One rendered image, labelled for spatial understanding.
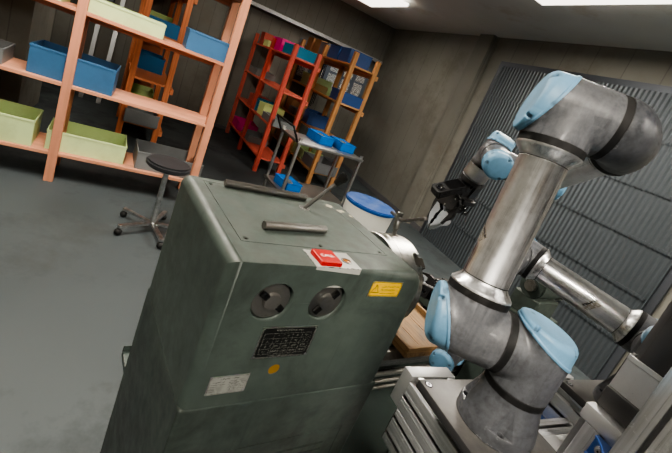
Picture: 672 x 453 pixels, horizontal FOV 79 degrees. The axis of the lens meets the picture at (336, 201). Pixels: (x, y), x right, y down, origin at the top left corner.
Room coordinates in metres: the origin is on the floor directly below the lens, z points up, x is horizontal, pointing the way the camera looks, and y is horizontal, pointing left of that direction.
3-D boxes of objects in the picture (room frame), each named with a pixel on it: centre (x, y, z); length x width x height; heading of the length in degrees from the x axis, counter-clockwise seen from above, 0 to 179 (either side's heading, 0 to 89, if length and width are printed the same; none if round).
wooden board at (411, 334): (1.50, -0.44, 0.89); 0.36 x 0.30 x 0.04; 38
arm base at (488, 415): (0.69, -0.45, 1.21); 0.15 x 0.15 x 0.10
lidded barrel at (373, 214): (4.07, -0.35, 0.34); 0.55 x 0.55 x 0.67
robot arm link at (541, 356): (0.69, -0.44, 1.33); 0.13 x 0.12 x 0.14; 84
